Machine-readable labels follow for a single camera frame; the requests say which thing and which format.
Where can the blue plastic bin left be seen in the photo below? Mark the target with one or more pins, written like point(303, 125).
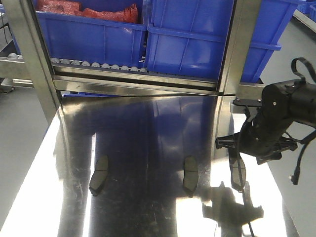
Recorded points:
point(95, 40)

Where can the dark brake pad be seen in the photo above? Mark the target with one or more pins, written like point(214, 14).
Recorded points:
point(99, 175)
point(237, 169)

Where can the large blue plastic bin right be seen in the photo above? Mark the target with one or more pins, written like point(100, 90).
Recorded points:
point(187, 37)

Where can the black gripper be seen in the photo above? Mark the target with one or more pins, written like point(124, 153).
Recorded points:
point(282, 104)

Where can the stainless steel rack frame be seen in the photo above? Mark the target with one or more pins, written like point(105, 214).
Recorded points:
point(36, 70)

